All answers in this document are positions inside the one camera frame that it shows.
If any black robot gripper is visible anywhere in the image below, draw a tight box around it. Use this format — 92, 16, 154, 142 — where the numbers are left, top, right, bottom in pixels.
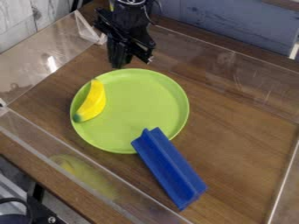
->
95, 0, 155, 69

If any yellow toy banana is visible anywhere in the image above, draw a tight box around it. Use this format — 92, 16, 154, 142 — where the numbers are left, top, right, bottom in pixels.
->
72, 79, 107, 123

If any green round plate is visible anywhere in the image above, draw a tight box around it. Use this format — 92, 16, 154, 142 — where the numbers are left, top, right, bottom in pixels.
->
70, 68, 190, 154

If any blue plastic block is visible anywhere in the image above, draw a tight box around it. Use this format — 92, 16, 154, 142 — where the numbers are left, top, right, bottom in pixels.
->
131, 128, 207, 211

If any clear acrylic enclosure wall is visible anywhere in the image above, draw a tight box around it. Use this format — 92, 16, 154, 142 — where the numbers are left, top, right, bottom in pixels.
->
0, 17, 299, 224

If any black cable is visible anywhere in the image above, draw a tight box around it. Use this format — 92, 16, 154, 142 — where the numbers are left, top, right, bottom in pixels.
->
0, 197, 34, 224

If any black metal table bracket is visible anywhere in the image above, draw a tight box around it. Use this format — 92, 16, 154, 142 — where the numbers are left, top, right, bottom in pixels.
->
27, 184, 67, 224

